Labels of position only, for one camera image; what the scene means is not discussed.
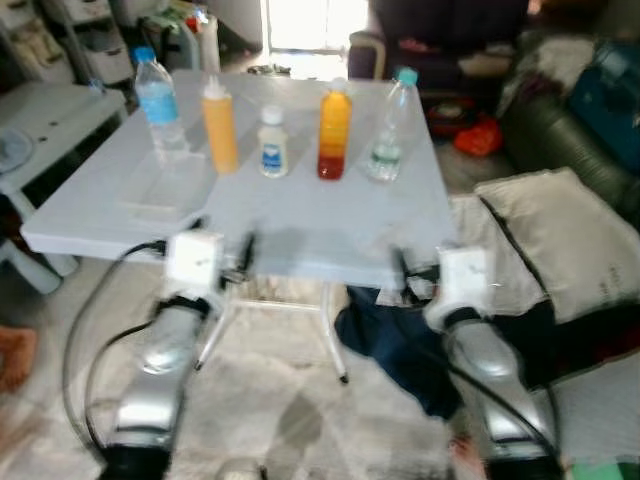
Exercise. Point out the teal-capped clear water bottle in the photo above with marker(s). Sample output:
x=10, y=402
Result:
x=390, y=140

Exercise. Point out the orange and red juice bottle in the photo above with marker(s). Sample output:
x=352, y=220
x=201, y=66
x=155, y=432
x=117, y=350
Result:
x=335, y=125

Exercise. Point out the orange squeeze bottle white cap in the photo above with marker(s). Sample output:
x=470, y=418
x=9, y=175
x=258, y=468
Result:
x=220, y=130

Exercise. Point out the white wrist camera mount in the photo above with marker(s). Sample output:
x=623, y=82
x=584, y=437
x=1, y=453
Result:
x=466, y=275
x=193, y=262

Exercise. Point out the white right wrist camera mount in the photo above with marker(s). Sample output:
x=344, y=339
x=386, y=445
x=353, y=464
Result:
x=466, y=275

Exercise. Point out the white folding table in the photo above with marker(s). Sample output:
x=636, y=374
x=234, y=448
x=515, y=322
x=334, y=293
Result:
x=300, y=262

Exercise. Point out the blue-capped water bottle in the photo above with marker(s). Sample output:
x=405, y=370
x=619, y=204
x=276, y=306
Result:
x=160, y=105

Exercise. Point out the white plastic bench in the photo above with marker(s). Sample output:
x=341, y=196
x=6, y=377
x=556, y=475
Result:
x=50, y=120

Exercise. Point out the small white bottle blue label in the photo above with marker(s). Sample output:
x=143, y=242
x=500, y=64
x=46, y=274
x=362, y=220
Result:
x=273, y=150

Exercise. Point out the dark green sofa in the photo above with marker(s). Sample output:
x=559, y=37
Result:
x=545, y=140

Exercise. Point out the blue bag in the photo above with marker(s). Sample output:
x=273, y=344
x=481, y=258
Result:
x=605, y=105

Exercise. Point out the clear plastic tray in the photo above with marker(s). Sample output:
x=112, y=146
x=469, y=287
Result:
x=170, y=190

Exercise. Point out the beige pillow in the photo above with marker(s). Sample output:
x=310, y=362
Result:
x=560, y=240

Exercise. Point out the red-orange bag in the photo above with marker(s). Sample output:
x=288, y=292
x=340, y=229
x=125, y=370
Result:
x=478, y=137

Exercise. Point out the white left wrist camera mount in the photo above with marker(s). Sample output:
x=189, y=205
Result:
x=193, y=262

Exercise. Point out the dark armchair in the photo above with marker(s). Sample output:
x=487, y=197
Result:
x=450, y=35

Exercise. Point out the white storage rack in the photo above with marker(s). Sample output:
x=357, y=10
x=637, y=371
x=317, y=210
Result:
x=95, y=40

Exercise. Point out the dark blue cloth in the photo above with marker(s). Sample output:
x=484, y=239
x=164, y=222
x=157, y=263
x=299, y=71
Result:
x=395, y=340

